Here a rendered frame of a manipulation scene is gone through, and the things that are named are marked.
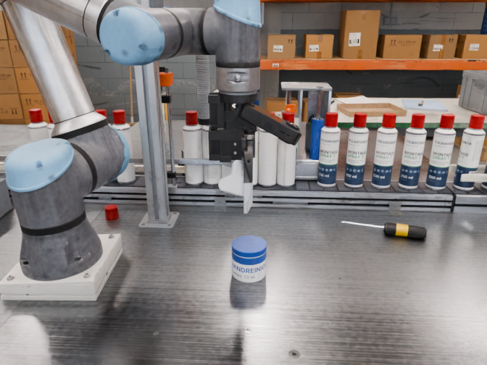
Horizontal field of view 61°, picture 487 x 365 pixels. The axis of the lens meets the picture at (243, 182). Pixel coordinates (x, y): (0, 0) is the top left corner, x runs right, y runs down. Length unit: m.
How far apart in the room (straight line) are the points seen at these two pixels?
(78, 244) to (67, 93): 0.30
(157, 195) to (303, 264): 0.40
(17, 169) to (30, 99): 3.84
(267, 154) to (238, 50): 0.49
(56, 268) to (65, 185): 0.15
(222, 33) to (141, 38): 0.15
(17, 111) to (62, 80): 3.81
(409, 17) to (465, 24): 0.71
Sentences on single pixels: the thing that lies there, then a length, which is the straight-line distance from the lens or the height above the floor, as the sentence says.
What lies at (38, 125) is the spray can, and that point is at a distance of 1.27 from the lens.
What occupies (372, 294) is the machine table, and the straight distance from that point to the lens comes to 0.84.
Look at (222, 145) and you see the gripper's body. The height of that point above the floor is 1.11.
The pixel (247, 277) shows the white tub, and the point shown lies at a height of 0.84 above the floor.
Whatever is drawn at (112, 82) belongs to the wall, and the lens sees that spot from 5.84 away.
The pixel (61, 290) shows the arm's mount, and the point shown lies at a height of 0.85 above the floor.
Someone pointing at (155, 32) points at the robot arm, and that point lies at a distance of 0.61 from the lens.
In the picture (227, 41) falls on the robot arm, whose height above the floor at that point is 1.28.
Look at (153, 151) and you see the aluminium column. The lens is 1.01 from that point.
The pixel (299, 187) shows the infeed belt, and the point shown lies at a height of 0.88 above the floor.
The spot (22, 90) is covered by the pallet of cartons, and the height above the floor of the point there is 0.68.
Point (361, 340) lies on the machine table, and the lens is 0.74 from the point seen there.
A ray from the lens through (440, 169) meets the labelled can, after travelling 1.22.
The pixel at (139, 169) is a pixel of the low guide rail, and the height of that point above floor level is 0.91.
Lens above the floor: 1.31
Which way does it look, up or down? 22 degrees down
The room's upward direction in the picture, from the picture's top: straight up
